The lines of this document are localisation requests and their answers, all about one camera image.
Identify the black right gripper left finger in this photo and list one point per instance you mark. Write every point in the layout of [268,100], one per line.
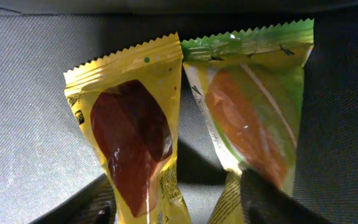
[95,203]

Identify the yellow chocolate cake snack packet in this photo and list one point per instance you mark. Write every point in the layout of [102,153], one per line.
[127,106]

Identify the green pandan cake snack packet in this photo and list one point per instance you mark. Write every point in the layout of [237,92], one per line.
[249,86]

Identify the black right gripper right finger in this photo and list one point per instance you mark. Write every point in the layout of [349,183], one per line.
[263,203]

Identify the dark green open box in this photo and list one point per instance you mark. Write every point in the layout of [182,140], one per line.
[45,160]

